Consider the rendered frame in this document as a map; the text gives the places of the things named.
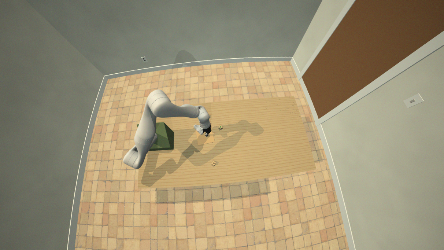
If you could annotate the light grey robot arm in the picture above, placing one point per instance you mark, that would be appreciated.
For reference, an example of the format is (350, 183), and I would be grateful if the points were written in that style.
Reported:
(158, 105)

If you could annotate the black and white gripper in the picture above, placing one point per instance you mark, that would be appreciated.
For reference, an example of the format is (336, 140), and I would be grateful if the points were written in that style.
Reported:
(201, 129)

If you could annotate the tan flat mat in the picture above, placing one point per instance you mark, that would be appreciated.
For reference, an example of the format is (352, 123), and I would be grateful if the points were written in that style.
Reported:
(202, 139)

